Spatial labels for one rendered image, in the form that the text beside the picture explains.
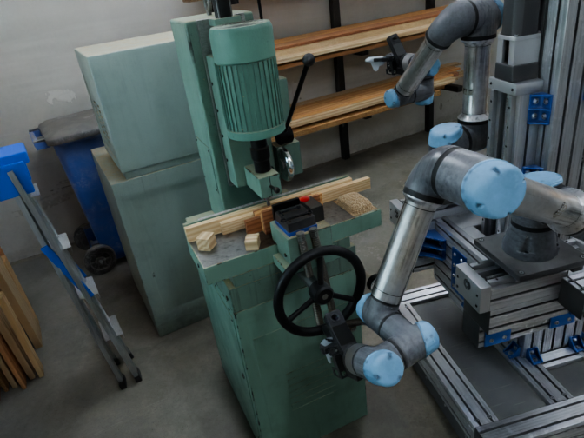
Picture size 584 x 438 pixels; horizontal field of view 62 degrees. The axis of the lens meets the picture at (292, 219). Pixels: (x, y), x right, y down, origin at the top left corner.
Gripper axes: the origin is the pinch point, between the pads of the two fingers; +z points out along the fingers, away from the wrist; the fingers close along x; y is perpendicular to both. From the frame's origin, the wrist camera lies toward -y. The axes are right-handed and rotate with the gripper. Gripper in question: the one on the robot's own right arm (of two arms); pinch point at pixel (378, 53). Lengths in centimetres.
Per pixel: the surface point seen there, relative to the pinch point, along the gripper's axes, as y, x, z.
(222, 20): -39, -80, -40
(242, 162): 3, -87, -42
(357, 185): 24, -54, -53
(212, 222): 15, -105, -48
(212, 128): -8, -91, -32
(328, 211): 24, -70, -59
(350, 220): 25, -67, -68
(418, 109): 123, 162, 180
